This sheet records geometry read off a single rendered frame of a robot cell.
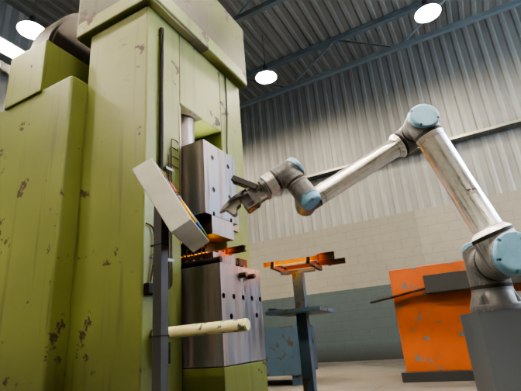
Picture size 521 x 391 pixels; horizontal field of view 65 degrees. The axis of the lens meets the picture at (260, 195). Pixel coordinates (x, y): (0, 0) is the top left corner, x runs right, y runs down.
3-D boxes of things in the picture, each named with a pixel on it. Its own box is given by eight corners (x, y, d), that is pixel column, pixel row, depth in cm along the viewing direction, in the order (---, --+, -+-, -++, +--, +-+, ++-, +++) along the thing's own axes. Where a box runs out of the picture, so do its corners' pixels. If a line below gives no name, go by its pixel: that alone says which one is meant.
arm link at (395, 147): (411, 126, 190) (289, 202, 184) (418, 113, 178) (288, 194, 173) (427, 145, 186) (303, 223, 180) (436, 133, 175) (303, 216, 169)
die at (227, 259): (236, 269, 210) (235, 253, 213) (213, 264, 193) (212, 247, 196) (172, 280, 228) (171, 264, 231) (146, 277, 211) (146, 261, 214)
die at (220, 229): (234, 240, 215) (232, 223, 218) (212, 233, 198) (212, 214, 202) (171, 253, 233) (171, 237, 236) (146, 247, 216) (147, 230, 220)
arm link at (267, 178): (267, 167, 165) (268, 177, 174) (257, 174, 164) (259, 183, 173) (280, 185, 162) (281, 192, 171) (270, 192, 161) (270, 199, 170)
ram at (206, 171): (246, 227, 230) (241, 163, 243) (205, 212, 197) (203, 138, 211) (186, 240, 248) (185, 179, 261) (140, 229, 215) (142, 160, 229)
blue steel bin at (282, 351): (319, 378, 578) (313, 324, 602) (302, 385, 507) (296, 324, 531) (242, 381, 618) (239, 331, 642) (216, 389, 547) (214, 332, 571)
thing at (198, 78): (222, 131, 259) (219, 69, 275) (180, 102, 225) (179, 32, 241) (167, 150, 278) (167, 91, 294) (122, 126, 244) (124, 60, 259)
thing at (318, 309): (335, 312, 245) (334, 309, 246) (320, 309, 209) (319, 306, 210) (287, 316, 254) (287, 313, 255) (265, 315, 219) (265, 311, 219)
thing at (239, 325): (252, 331, 151) (250, 316, 153) (244, 332, 146) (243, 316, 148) (160, 340, 170) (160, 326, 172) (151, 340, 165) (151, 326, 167)
